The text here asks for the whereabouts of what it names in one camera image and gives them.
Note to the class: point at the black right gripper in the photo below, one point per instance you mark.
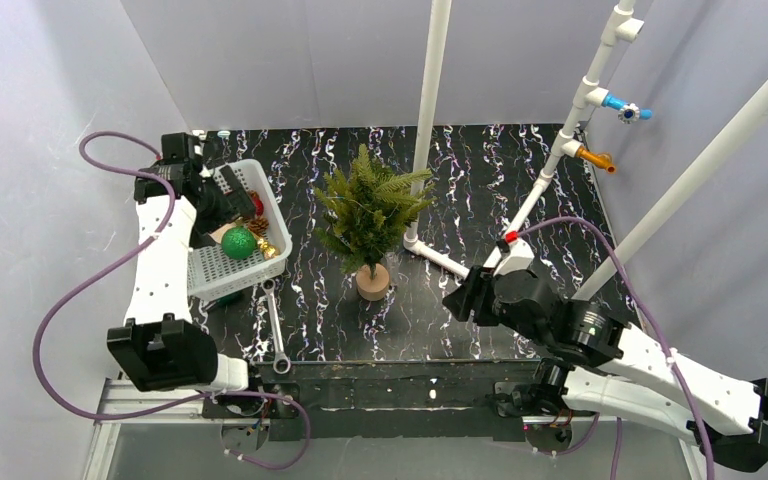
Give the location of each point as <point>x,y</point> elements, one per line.
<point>466,297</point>

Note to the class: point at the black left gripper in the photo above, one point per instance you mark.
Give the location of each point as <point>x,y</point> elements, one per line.
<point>230,201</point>

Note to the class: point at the green glitter bauble ornament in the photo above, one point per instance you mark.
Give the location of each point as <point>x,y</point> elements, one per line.
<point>238,243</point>

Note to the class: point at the brown pine cone ornament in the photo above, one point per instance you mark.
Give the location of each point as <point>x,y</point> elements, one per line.
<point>258,225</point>

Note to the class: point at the small green christmas tree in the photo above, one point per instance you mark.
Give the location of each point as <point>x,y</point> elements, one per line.
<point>367,212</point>

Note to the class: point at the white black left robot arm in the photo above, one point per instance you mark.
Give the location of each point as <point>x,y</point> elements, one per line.
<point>179,205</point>

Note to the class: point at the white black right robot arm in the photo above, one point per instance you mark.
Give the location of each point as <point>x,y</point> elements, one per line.
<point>593,362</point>

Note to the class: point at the white plastic basket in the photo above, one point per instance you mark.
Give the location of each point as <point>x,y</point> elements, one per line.
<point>212,275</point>

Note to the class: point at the gold bell ornament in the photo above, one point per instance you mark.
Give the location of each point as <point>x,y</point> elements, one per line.
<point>267,249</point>

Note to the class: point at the silver combination wrench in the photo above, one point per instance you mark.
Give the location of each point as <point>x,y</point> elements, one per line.
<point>281,363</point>

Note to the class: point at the orange brass tap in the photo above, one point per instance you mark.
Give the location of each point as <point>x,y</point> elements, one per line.
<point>603,161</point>

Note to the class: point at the blue tap valve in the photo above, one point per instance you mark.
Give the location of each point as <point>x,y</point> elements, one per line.
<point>627,112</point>

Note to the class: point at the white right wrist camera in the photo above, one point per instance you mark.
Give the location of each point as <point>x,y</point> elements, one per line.
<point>512,253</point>

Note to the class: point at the black front mounting rail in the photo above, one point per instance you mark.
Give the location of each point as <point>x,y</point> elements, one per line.
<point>408,399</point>

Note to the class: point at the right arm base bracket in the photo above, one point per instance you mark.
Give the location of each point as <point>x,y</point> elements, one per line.
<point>546,422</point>

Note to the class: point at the white PVC pipe frame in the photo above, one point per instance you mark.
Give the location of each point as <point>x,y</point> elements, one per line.
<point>694,64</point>

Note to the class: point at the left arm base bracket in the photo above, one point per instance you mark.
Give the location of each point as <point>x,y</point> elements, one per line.
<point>245,421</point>

